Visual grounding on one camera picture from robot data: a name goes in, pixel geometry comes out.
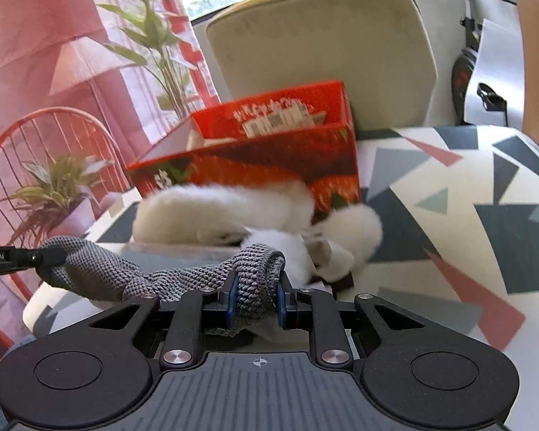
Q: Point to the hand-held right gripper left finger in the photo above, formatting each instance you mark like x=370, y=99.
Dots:
x=231, y=301

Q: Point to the cream chair back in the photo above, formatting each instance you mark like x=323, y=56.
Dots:
x=323, y=45

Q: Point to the pink curtain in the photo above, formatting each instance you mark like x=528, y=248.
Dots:
x=27, y=31

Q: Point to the white fluffy scarf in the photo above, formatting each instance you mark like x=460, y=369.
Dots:
x=215, y=211

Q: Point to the geometric patterned tablecloth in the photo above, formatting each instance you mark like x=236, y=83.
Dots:
x=453, y=256

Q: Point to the grey knitted scarf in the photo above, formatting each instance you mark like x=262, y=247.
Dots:
x=116, y=278

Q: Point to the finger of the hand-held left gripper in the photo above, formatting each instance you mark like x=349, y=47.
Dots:
x=9, y=258

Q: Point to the tall green plant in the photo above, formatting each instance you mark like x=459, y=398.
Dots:
x=157, y=40

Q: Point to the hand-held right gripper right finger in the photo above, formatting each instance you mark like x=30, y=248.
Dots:
x=282, y=307

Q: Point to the small potted plant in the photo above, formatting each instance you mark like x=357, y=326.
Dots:
x=54, y=193

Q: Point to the black exercise machine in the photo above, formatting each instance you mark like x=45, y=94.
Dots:
x=465, y=72

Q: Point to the red strawberry print box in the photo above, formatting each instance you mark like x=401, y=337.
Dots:
x=269, y=161

